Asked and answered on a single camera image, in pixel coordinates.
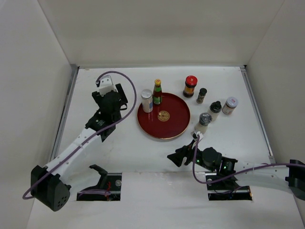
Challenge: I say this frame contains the aluminium table rail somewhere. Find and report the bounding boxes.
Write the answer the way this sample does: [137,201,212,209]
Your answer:
[240,65,276,164]
[49,64,79,161]

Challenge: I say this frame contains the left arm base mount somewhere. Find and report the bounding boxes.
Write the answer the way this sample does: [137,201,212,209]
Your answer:
[76,164,122,201]

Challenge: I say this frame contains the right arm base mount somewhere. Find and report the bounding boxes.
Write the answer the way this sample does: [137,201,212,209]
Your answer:
[207,177,252,201]

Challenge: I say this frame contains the small black-lid pepper bottle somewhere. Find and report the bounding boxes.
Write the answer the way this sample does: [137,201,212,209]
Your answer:
[196,88,207,104]

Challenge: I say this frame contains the red round tray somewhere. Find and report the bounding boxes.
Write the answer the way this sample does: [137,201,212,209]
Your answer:
[137,93,191,139]

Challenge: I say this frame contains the red-lid dark sauce jar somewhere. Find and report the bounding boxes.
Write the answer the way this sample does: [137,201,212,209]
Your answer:
[183,75,198,98]

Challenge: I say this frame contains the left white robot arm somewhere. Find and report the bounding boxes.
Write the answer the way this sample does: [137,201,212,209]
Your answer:
[30,80,128,212]

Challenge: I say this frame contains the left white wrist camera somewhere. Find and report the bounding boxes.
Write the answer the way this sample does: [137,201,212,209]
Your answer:
[96,74,115,96]

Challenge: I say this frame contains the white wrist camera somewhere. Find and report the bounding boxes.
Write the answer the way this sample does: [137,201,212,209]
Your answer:
[96,74,115,96]
[191,130,203,143]

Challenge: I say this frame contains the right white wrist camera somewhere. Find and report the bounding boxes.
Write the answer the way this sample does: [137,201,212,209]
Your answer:
[191,130,203,143]

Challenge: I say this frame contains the right aluminium table rail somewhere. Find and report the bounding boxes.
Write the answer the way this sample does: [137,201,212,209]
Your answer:
[240,65,276,164]

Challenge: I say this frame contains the black-cap white shaker bottle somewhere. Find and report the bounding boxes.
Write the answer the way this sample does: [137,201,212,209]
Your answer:
[207,101,222,121]

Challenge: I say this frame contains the white-lid red-label jar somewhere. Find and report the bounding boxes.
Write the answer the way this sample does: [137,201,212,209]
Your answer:
[222,96,238,115]

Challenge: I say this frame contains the green red sauce bottle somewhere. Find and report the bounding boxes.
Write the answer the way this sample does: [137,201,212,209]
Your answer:
[153,79,162,105]

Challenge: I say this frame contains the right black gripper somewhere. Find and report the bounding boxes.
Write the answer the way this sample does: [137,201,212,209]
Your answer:
[167,139,215,172]

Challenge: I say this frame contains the grey-cap white shaker bottle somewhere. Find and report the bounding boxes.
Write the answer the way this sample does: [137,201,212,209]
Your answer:
[194,113,213,134]

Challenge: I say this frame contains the left aluminium table rail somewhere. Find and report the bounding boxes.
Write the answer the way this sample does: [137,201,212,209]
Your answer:
[49,64,79,161]

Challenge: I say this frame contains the silver-lid white spice jar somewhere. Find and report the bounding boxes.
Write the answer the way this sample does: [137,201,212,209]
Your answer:
[141,89,153,113]

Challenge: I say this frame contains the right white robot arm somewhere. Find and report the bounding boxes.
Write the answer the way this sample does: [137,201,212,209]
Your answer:
[167,141,305,200]

